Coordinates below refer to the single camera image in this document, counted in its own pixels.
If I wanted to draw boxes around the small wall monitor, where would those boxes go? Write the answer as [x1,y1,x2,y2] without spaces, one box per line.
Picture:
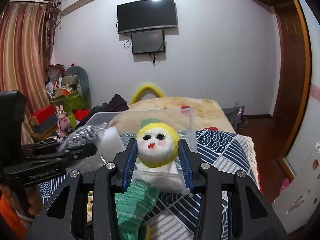
[131,29,165,55]

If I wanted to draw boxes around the grey striped sock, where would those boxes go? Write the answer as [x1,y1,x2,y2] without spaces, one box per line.
[59,122,107,152]

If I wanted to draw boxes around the blue patterned tablecloth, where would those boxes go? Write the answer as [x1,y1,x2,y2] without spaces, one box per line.
[38,128,261,240]

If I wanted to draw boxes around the brown wooden door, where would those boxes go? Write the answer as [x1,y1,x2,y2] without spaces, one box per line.
[273,2,311,158]

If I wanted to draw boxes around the beige floral quilt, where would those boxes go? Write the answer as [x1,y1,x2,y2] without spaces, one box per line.
[109,96,237,134]

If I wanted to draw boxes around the large wall television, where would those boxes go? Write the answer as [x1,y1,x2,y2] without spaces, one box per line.
[117,0,178,34]

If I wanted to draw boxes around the red box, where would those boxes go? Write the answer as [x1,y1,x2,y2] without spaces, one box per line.
[29,105,55,126]

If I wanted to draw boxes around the clear plastic storage box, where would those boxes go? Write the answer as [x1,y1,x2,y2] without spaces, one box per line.
[86,107,196,194]

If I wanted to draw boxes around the dark backpack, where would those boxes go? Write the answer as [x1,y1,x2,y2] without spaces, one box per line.
[223,106,248,131]

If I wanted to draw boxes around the black clothes pile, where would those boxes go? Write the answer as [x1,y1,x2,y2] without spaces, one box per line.
[76,94,129,129]

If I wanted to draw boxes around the striped brown curtain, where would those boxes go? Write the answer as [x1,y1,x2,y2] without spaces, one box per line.
[1,0,59,144]

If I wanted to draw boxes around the green knit glove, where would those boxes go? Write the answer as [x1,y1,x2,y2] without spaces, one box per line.
[115,180,160,239]

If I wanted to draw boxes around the yellow curved pool noodle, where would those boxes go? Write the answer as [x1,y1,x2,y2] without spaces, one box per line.
[130,83,165,105]

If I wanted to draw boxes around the pink bunny doll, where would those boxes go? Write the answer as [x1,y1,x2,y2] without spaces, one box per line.
[56,105,71,139]

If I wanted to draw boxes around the grey neck pillow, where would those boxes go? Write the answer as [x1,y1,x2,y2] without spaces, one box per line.
[65,66,91,100]

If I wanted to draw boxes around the green cardboard box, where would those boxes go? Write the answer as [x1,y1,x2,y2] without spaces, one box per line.
[49,91,88,114]

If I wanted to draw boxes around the yellow white felt ball face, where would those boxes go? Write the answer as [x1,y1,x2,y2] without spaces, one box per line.
[136,122,180,168]

